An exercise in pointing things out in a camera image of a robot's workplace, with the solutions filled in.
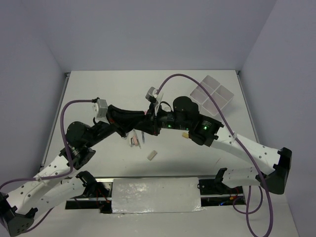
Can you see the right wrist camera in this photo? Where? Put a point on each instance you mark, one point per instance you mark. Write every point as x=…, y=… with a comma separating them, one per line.
x=155, y=98

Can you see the silver foil panel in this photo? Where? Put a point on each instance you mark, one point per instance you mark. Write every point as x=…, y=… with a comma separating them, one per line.
x=155, y=195

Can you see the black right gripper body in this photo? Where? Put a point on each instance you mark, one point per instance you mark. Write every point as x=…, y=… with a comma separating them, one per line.
x=165, y=119

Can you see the blue pen clear barrel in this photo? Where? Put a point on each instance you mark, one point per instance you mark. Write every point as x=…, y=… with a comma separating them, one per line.
x=143, y=137

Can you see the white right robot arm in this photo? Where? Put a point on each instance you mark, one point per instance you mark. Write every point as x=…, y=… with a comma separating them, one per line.
x=271, y=166

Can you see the beige eraser centre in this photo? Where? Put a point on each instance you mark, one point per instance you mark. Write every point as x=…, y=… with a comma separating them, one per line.
x=152, y=155

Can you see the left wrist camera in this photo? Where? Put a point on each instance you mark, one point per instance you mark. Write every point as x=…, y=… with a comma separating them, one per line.
x=100, y=108

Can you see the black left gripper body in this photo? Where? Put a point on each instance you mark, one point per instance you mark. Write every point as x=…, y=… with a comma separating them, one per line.
x=111, y=117

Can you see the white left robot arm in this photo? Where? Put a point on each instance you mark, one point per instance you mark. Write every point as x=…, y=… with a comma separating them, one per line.
x=62, y=178

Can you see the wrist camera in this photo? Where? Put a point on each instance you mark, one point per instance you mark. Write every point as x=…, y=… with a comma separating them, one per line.
x=155, y=98
x=100, y=108

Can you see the clear compartment organizer box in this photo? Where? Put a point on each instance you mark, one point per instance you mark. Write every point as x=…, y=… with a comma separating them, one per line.
x=221, y=95

